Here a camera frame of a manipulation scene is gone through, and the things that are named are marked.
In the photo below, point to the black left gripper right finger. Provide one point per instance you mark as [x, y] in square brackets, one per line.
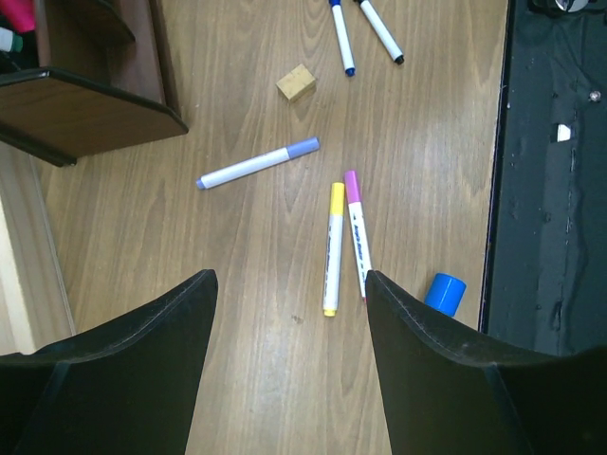
[448, 389]

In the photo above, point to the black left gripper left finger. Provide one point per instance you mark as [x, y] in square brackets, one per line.
[128, 386]

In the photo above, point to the pink cap white marker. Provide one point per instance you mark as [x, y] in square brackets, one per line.
[360, 240]

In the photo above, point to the yellow cap white marker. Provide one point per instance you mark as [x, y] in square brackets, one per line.
[331, 289]

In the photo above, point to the lavender cap white marker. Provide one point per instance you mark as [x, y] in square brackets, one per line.
[258, 163]

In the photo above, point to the green cap white marker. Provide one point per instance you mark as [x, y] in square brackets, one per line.
[10, 41]

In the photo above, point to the pink black highlighter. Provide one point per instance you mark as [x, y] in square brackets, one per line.
[20, 14]

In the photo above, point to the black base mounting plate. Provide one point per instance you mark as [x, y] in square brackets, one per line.
[544, 283]

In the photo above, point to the brown wooden desk organizer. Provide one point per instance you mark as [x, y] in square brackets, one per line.
[93, 77]

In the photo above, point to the small tan eraser block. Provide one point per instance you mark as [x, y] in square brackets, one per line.
[296, 83]

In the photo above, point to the blue cap whiteboard marker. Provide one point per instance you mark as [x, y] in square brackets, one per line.
[343, 39]

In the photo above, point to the black cap whiteboard marker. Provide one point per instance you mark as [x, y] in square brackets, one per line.
[382, 32]

